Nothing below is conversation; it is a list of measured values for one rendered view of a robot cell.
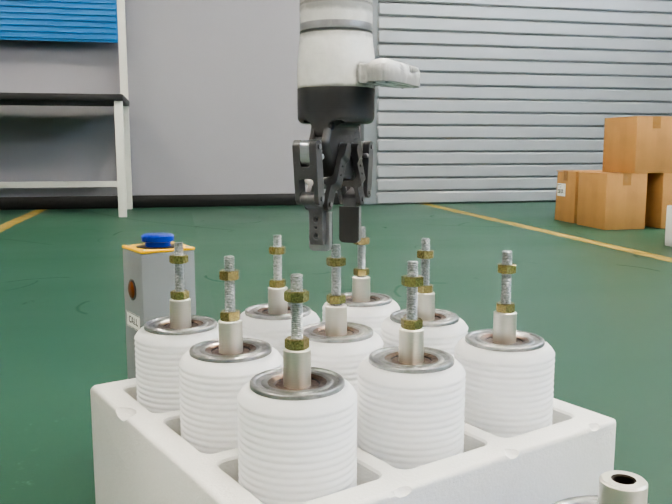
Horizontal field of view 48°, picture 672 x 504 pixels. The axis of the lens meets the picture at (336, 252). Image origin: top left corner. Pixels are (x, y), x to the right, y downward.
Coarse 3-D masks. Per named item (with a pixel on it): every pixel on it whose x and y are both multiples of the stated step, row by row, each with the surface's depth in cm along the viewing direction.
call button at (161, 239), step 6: (144, 234) 94; (150, 234) 93; (156, 234) 93; (162, 234) 93; (168, 234) 94; (144, 240) 93; (150, 240) 92; (156, 240) 92; (162, 240) 93; (168, 240) 93; (150, 246) 93; (156, 246) 93; (162, 246) 93
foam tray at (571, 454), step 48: (96, 432) 81; (144, 432) 68; (480, 432) 68; (528, 432) 68; (576, 432) 68; (96, 480) 82; (144, 480) 69; (192, 480) 59; (384, 480) 58; (432, 480) 59; (480, 480) 62; (528, 480) 65; (576, 480) 69
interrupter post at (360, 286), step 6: (354, 276) 92; (366, 276) 92; (354, 282) 91; (360, 282) 91; (366, 282) 91; (354, 288) 91; (360, 288) 91; (366, 288) 91; (354, 294) 91; (360, 294) 91; (366, 294) 91; (354, 300) 91; (360, 300) 91; (366, 300) 91
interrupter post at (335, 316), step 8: (328, 304) 75; (344, 304) 75; (328, 312) 75; (336, 312) 74; (344, 312) 75; (328, 320) 75; (336, 320) 74; (344, 320) 75; (328, 328) 75; (336, 328) 75; (344, 328) 75
